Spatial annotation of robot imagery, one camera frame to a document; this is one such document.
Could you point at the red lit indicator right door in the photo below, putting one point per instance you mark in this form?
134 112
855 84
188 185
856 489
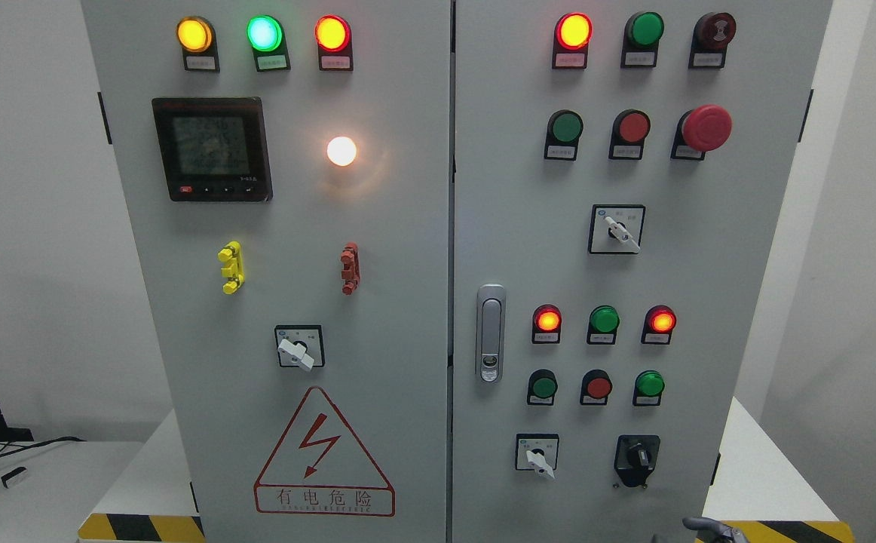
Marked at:
572 35

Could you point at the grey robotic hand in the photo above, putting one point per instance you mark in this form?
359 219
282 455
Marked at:
711 530

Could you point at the green push button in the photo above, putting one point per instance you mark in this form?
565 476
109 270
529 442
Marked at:
562 135
541 389
649 387

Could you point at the green push button lower right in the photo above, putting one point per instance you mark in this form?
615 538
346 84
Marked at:
649 387

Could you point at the grey electrical control cabinet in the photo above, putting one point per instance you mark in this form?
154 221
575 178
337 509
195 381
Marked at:
448 104

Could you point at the green push button upper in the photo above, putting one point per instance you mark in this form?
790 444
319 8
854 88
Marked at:
562 135

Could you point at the black digital power meter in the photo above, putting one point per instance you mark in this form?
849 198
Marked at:
213 149

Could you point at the green push button lower left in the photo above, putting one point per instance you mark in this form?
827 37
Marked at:
541 389

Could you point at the red lit indicator middle left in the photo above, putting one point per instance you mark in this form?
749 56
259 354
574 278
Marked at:
546 325

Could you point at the red push button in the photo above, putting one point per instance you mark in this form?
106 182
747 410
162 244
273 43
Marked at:
595 388
628 134

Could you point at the lower white selector switch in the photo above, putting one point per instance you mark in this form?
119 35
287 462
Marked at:
537 452

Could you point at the red indicator middle right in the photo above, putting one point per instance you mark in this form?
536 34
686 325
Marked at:
659 323

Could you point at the red lightning warning sticker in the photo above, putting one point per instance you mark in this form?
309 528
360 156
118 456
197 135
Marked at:
319 466

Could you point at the red-orange indicator light left door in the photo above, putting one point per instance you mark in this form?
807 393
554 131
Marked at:
333 37

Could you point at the red terminal connector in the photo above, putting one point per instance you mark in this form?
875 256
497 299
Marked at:
351 271

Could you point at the yellow indicator light top left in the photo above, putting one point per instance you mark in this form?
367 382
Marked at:
199 44

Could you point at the left door white selector switch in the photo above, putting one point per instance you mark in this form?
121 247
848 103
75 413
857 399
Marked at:
300 346

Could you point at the silver door latch handle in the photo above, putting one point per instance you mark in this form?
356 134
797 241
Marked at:
490 313

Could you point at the green indicator top right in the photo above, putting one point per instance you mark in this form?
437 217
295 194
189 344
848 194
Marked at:
640 41

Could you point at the white glowing lamp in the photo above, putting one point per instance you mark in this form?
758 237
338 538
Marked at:
341 151

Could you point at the yellow terminal connector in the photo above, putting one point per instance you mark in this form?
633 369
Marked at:
231 258

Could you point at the green lit indicator light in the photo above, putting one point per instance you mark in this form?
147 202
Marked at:
268 42

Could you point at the dark red buzzer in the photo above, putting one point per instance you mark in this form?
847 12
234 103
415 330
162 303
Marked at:
712 34

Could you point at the small black white adapter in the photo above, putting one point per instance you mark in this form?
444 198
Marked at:
13 477

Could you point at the red push button lower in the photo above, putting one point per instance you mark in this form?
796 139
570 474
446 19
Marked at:
595 388

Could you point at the green indicator middle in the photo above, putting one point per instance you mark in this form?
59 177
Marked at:
603 326

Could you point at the black rotary knob switch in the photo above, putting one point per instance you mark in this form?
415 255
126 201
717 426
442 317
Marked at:
636 459

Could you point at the red push button upper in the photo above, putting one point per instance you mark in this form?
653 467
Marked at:
628 134

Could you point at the red emergency stop mushroom button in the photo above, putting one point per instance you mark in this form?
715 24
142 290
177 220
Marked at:
701 130

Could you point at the upper right white selector switch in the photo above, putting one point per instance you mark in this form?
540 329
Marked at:
616 229

